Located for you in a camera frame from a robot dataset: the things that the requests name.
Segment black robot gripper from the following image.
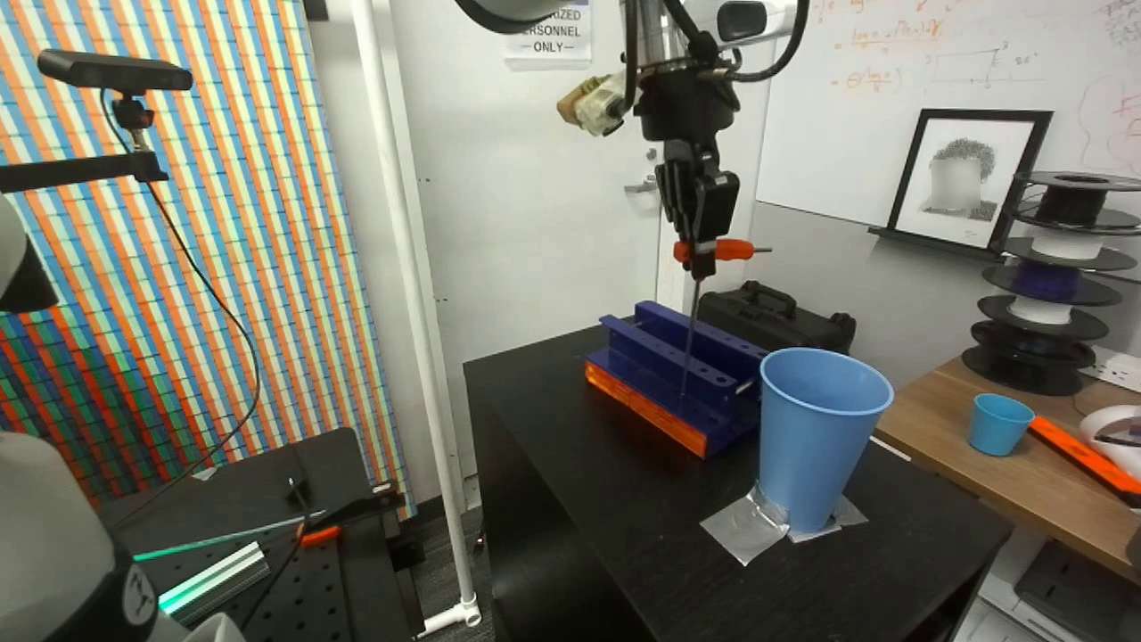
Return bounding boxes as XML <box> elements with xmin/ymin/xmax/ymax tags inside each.
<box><xmin>654</xmin><ymin>139</ymin><xmax>746</xmax><ymax>285</ymax></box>

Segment metal tool with orange handle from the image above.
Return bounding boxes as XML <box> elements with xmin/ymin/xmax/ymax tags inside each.
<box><xmin>669</xmin><ymin>230</ymin><xmax>777</xmax><ymax>407</ymax></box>

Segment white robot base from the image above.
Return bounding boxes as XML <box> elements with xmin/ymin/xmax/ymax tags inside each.
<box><xmin>0</xmin><ymin>424</ymin><xmax>165</xmax><ymax>642</ymax></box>

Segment large blue plastic cup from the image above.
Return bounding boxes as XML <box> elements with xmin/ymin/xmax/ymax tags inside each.
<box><xmin>751</xmin><ymin>342</ymin><xmax>898</xmax><ymax>539</ymax></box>

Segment small blue cup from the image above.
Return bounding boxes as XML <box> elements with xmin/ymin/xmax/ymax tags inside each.
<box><xmin>966</xmin><ymin>387</ymin><xmax>1036</xmax><ymax>461</ymax></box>

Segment black hard carrying case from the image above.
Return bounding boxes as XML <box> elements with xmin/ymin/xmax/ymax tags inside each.
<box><xmin>692</xmin><ymin>277</ymin><xmax>859</xmax><ymax>358</ymax></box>

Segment blue tool rack, orange base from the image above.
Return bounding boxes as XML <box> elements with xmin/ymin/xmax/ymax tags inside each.
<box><xmin>581</xmin><ymin>294</ymin><xmax>772</xmax><ymax>463</ymax></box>

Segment black cabinet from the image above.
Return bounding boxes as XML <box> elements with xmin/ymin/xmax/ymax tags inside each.
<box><xmin>461</xmin><ymin>319</ymin><xmax>1017</xmax><ymax>642</ymax></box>

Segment black framed portrait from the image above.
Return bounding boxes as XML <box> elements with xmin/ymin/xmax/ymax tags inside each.
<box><xmin>871</xmin><ymin>108</ymin><xmax>1055</xmax><ymax>259</ymax></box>

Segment white paper sign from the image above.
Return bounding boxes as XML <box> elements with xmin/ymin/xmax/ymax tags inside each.
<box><xmin>494</xmin><ymin>0</ymin><xmax>598</xmax><ymax>63</ymax></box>

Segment white stand pole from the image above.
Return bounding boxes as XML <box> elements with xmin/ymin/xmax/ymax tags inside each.
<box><xmin>345</xmin><ymin>0</ymin><xmax>485</xmax><ymax>637</ymax></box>

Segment whiteboard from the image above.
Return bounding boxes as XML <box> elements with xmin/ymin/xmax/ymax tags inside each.
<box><xmin>751</xmin><ymin>0</ymin><xmax>1141</xmax><ymax>236</ymax></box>

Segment black filament spool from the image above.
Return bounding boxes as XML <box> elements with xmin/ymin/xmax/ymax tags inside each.
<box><xmin>958</xmin><ymin>309</ymin><xmax>1115</xmax><ymax>400</ymax></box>
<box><xmin>1017</xmin><ymin>168</ymin><xmax>1141</xmax><ymax>240</ymax></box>

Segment blue filament spool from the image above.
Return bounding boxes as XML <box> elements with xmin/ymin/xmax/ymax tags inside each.
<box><xmin>982</xmin><ymin>259</ymin><xmax>1125</xmax><ymax>309</ymax></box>

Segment white filament spool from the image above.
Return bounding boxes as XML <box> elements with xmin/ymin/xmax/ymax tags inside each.
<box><xmin>1005</xmin><ymin>227</ymin><xmax>1141</xmax><ymax>272</ymax></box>
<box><xmin>1002</xmin><ymin>292</ymin><xmax>1115</xmax><ymax>331</ymax></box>

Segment wooden desk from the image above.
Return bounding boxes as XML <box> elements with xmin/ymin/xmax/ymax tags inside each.
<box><xmin>875</xmin><ymin>353</ymin><xmax>1141</xmax><ymax>586</ymax></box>

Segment white tape roll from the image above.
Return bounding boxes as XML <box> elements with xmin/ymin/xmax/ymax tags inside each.
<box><xmin>1077</xmin><ymin>404</ymin><xmax>1141</xmax><ymax>480</ymax></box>

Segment white box unit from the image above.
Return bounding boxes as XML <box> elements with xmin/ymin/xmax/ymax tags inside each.
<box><xmin>948</xmin><ymin>532</ymin><xmax>1141</xmax><ymax>642</ymax></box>

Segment black device on white box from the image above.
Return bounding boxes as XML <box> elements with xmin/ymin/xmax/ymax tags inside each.
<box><xmin>1011</xmin><ymin>539</ymin><xmax>1141</xmax><ymax>636</ymax></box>

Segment black perforated breadboard table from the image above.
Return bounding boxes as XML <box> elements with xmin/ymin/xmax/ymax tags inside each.
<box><xmin>94</xmin><ymin>424</ymin><xmax>422</xmax><ymax>642</ymax></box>

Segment teal shiny bar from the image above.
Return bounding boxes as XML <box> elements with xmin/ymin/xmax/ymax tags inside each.
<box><xmin>126</xmin><ymin>513</ymin><xmax>306</xmax><ymax>621</ymax></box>

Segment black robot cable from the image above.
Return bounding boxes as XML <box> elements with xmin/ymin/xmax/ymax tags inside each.
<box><xmin>663</xmin><ymin>0</ymin><xmax>814</xmax><ymax>88</ymax></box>

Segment white wall outlet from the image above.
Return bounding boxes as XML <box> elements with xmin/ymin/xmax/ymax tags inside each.
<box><xmin>1086</xmin><ymin>347</ymin><xmax>1141</xmax><ymax>396</ymax></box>

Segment colourful striped wall panel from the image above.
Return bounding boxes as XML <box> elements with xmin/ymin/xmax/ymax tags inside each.
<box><xmin>0</xmin><ymin>0</ymin><xmax>405</xmax><ymax>501</ymax></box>

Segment black camera cable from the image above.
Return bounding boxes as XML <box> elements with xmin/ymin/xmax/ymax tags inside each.
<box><xmin>104</xmin><ymin>92</ymin><xmax>268</xmax><ymax>485</ymax></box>

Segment black camera on stand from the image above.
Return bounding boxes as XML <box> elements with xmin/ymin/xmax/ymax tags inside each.
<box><xmin>31</xmin><ymin>45</ymin><xmax>196</xmax><ymax>98</ymax></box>

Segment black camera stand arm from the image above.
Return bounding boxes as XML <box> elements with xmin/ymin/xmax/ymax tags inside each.
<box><xmin>0</xmin><ymin>92</ymin><xmax>172</xmax><ymax>195</ymax></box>

